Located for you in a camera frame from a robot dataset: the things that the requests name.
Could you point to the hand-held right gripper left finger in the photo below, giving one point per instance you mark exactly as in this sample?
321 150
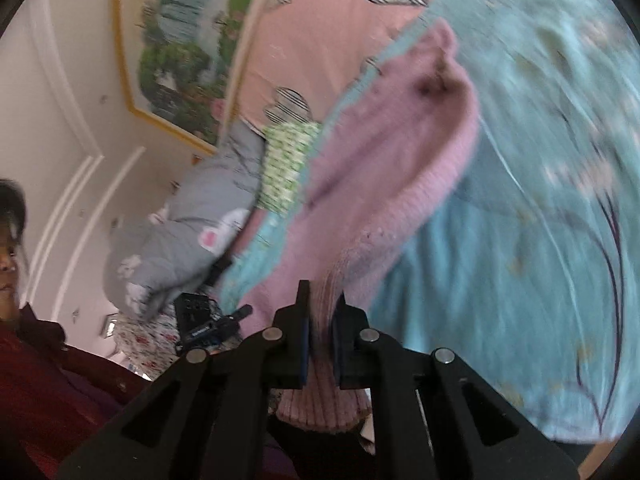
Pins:
296 342

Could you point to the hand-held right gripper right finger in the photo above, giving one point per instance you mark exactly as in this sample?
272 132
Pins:
345 347

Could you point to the pink knitted sweater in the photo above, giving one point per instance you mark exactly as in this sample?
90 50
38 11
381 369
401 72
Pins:
380 170

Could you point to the white red floral cloth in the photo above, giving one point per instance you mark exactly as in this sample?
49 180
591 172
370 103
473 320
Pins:
145 345

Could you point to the grey printed quilt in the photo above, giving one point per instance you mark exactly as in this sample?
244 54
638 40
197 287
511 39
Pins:
200 200

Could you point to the person's dark red jacket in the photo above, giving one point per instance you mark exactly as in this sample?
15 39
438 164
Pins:
45 390

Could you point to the green patterned cloth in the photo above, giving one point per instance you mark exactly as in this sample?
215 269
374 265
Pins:
285 165

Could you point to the person's head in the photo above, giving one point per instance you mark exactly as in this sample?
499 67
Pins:
9 255

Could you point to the teal floral blanket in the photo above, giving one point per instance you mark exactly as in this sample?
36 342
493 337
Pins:
525 210

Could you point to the pink heart print bedsheet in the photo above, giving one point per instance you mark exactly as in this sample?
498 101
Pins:
320 50

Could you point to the framed garden wall picture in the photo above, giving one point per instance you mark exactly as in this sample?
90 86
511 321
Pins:
190 50

